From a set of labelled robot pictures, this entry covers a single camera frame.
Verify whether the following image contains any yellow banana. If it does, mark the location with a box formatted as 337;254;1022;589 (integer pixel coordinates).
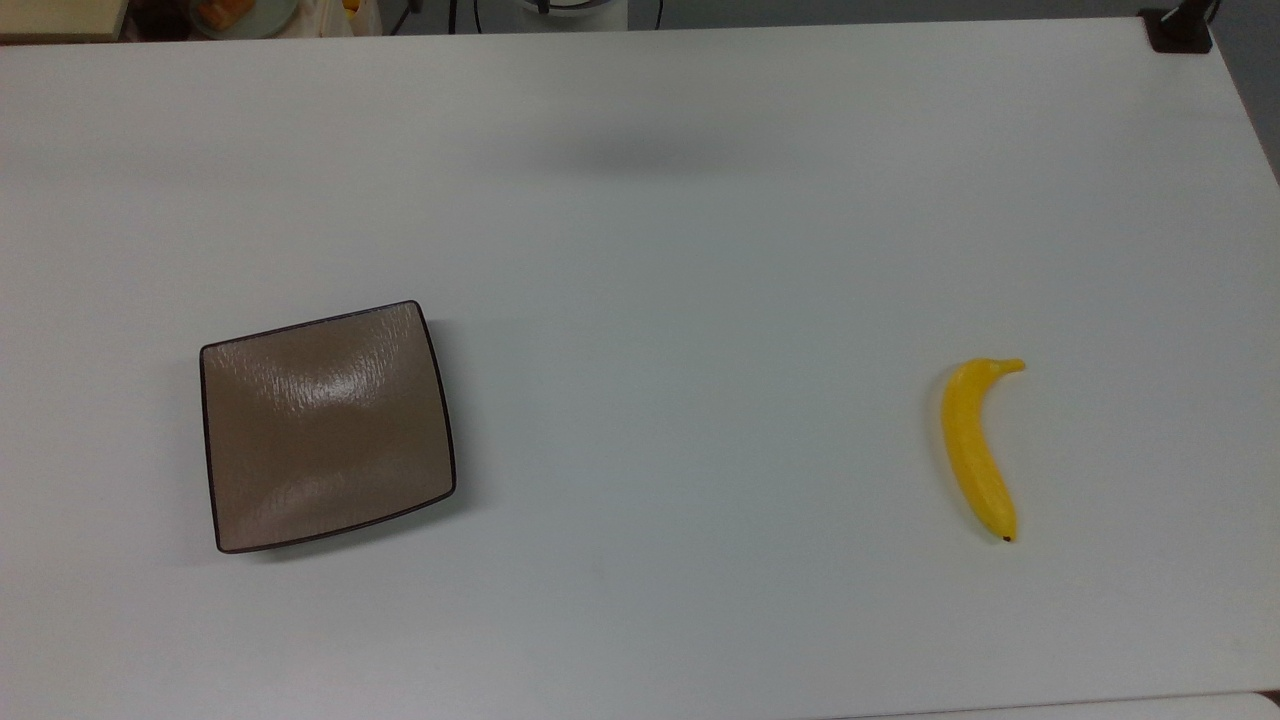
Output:
941;357;1027;544

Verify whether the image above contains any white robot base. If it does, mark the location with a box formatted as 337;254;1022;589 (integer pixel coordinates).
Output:
514;0;631;32

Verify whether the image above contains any brown square ceramic plate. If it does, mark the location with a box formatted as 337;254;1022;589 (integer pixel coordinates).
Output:
199;300;458;555

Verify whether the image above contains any green plate with food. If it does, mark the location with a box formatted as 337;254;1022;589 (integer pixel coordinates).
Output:
189;0;300;41

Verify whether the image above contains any black table clamp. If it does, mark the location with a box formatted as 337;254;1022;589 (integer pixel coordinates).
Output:
1140;0;1218;55

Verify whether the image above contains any wooden side table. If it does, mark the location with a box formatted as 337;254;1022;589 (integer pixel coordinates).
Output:
0;0;132;44

